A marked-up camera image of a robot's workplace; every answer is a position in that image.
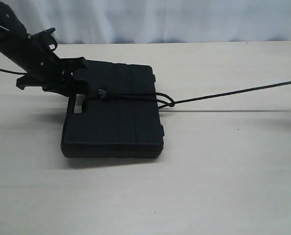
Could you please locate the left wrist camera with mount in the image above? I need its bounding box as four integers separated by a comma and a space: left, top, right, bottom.
27, 27, 58, 51

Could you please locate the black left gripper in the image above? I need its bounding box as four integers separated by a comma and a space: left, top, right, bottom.
16, 57, 96, 100

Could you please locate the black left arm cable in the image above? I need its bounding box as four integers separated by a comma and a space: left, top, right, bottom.
0, 65, 26, 75

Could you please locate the black plastic carrying case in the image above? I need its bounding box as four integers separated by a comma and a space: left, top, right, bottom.
61, 61, 164, 158

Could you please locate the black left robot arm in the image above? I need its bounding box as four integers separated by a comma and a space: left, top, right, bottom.
0, 1, 99, 99

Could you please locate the black cord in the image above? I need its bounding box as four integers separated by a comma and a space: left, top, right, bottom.
86, 78, 291, 114

